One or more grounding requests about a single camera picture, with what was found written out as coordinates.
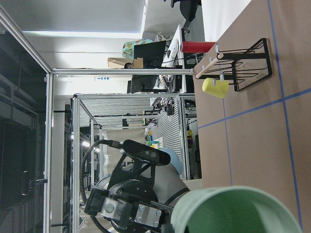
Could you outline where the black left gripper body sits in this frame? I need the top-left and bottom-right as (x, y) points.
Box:
(85, 180), (174, 233)

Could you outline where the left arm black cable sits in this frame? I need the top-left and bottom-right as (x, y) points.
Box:
(81, 139), (127, 233)

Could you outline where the pale green cup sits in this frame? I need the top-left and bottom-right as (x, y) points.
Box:
(171, 186), (302, 233)

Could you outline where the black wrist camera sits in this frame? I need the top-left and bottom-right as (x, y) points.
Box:
(119, 139), (171, 166)

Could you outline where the black wire cup rack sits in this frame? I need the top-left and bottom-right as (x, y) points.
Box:
(194, 38), (273, 92)

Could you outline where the yellow cup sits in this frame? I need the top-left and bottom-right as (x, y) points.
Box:
(202, 78), (229, 99)

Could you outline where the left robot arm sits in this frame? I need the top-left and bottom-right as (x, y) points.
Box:
(81, 146), (189, 233)

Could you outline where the red cylinder bottle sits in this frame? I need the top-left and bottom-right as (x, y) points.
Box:
(180, 41), (216, 53)

